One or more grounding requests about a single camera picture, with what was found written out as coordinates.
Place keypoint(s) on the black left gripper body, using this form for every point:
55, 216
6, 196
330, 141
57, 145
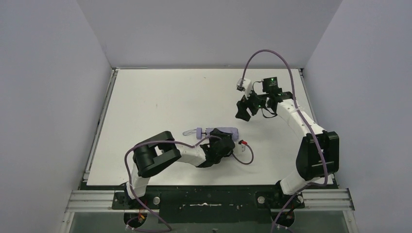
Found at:
223, 139

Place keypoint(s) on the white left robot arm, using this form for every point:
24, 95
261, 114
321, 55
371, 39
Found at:
155, 154

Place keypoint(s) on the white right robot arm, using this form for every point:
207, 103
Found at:
318, 155

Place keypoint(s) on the aluminium frame rail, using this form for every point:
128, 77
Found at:
313, 211

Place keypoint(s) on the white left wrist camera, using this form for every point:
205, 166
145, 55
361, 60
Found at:
240, 146

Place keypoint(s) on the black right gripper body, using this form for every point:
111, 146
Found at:
248, 105

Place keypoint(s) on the purple folding umbrella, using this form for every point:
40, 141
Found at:
200, 132

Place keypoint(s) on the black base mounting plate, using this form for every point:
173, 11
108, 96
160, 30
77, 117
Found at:
208, 203

